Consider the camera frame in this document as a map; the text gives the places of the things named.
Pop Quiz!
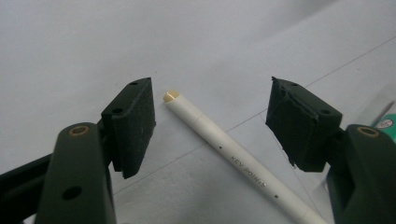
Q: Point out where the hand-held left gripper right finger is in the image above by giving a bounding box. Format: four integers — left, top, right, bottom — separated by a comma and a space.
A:
265, 76, 396, 224

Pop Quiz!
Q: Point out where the green and white glue stick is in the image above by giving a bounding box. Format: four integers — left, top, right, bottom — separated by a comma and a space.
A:
372, 112, 396, 133

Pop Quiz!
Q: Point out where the white pen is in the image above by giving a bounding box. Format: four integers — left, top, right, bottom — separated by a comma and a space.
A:
162, 90, 330, 224

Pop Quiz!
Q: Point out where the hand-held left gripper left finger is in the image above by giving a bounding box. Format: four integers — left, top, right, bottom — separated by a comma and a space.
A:
33, 77, 157, 224

